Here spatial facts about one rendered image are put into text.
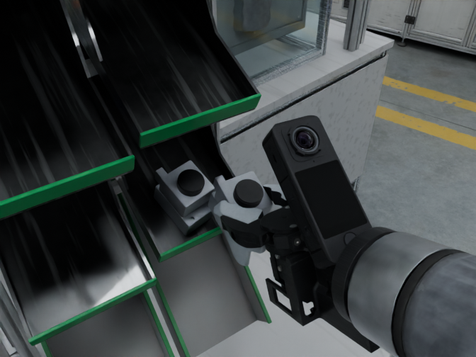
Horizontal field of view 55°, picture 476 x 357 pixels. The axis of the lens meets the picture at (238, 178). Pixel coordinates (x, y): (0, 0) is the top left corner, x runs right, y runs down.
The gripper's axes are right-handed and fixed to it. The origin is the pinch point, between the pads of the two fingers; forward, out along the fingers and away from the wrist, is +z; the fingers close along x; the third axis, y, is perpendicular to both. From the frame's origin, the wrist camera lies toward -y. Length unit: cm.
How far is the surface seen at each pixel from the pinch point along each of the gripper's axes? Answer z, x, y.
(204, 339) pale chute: 14.0, -4.6, 23.6
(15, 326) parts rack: 16.2, -26.1, 11.3
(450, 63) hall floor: 214, 298, 37
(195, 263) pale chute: 17.6, -1.8, 13.7
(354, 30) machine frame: 96, 102, -10
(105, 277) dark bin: 5.7, -15.1, 5.2
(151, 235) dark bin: 6.5, -9.0, 3.0
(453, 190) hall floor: 118, 174, 84
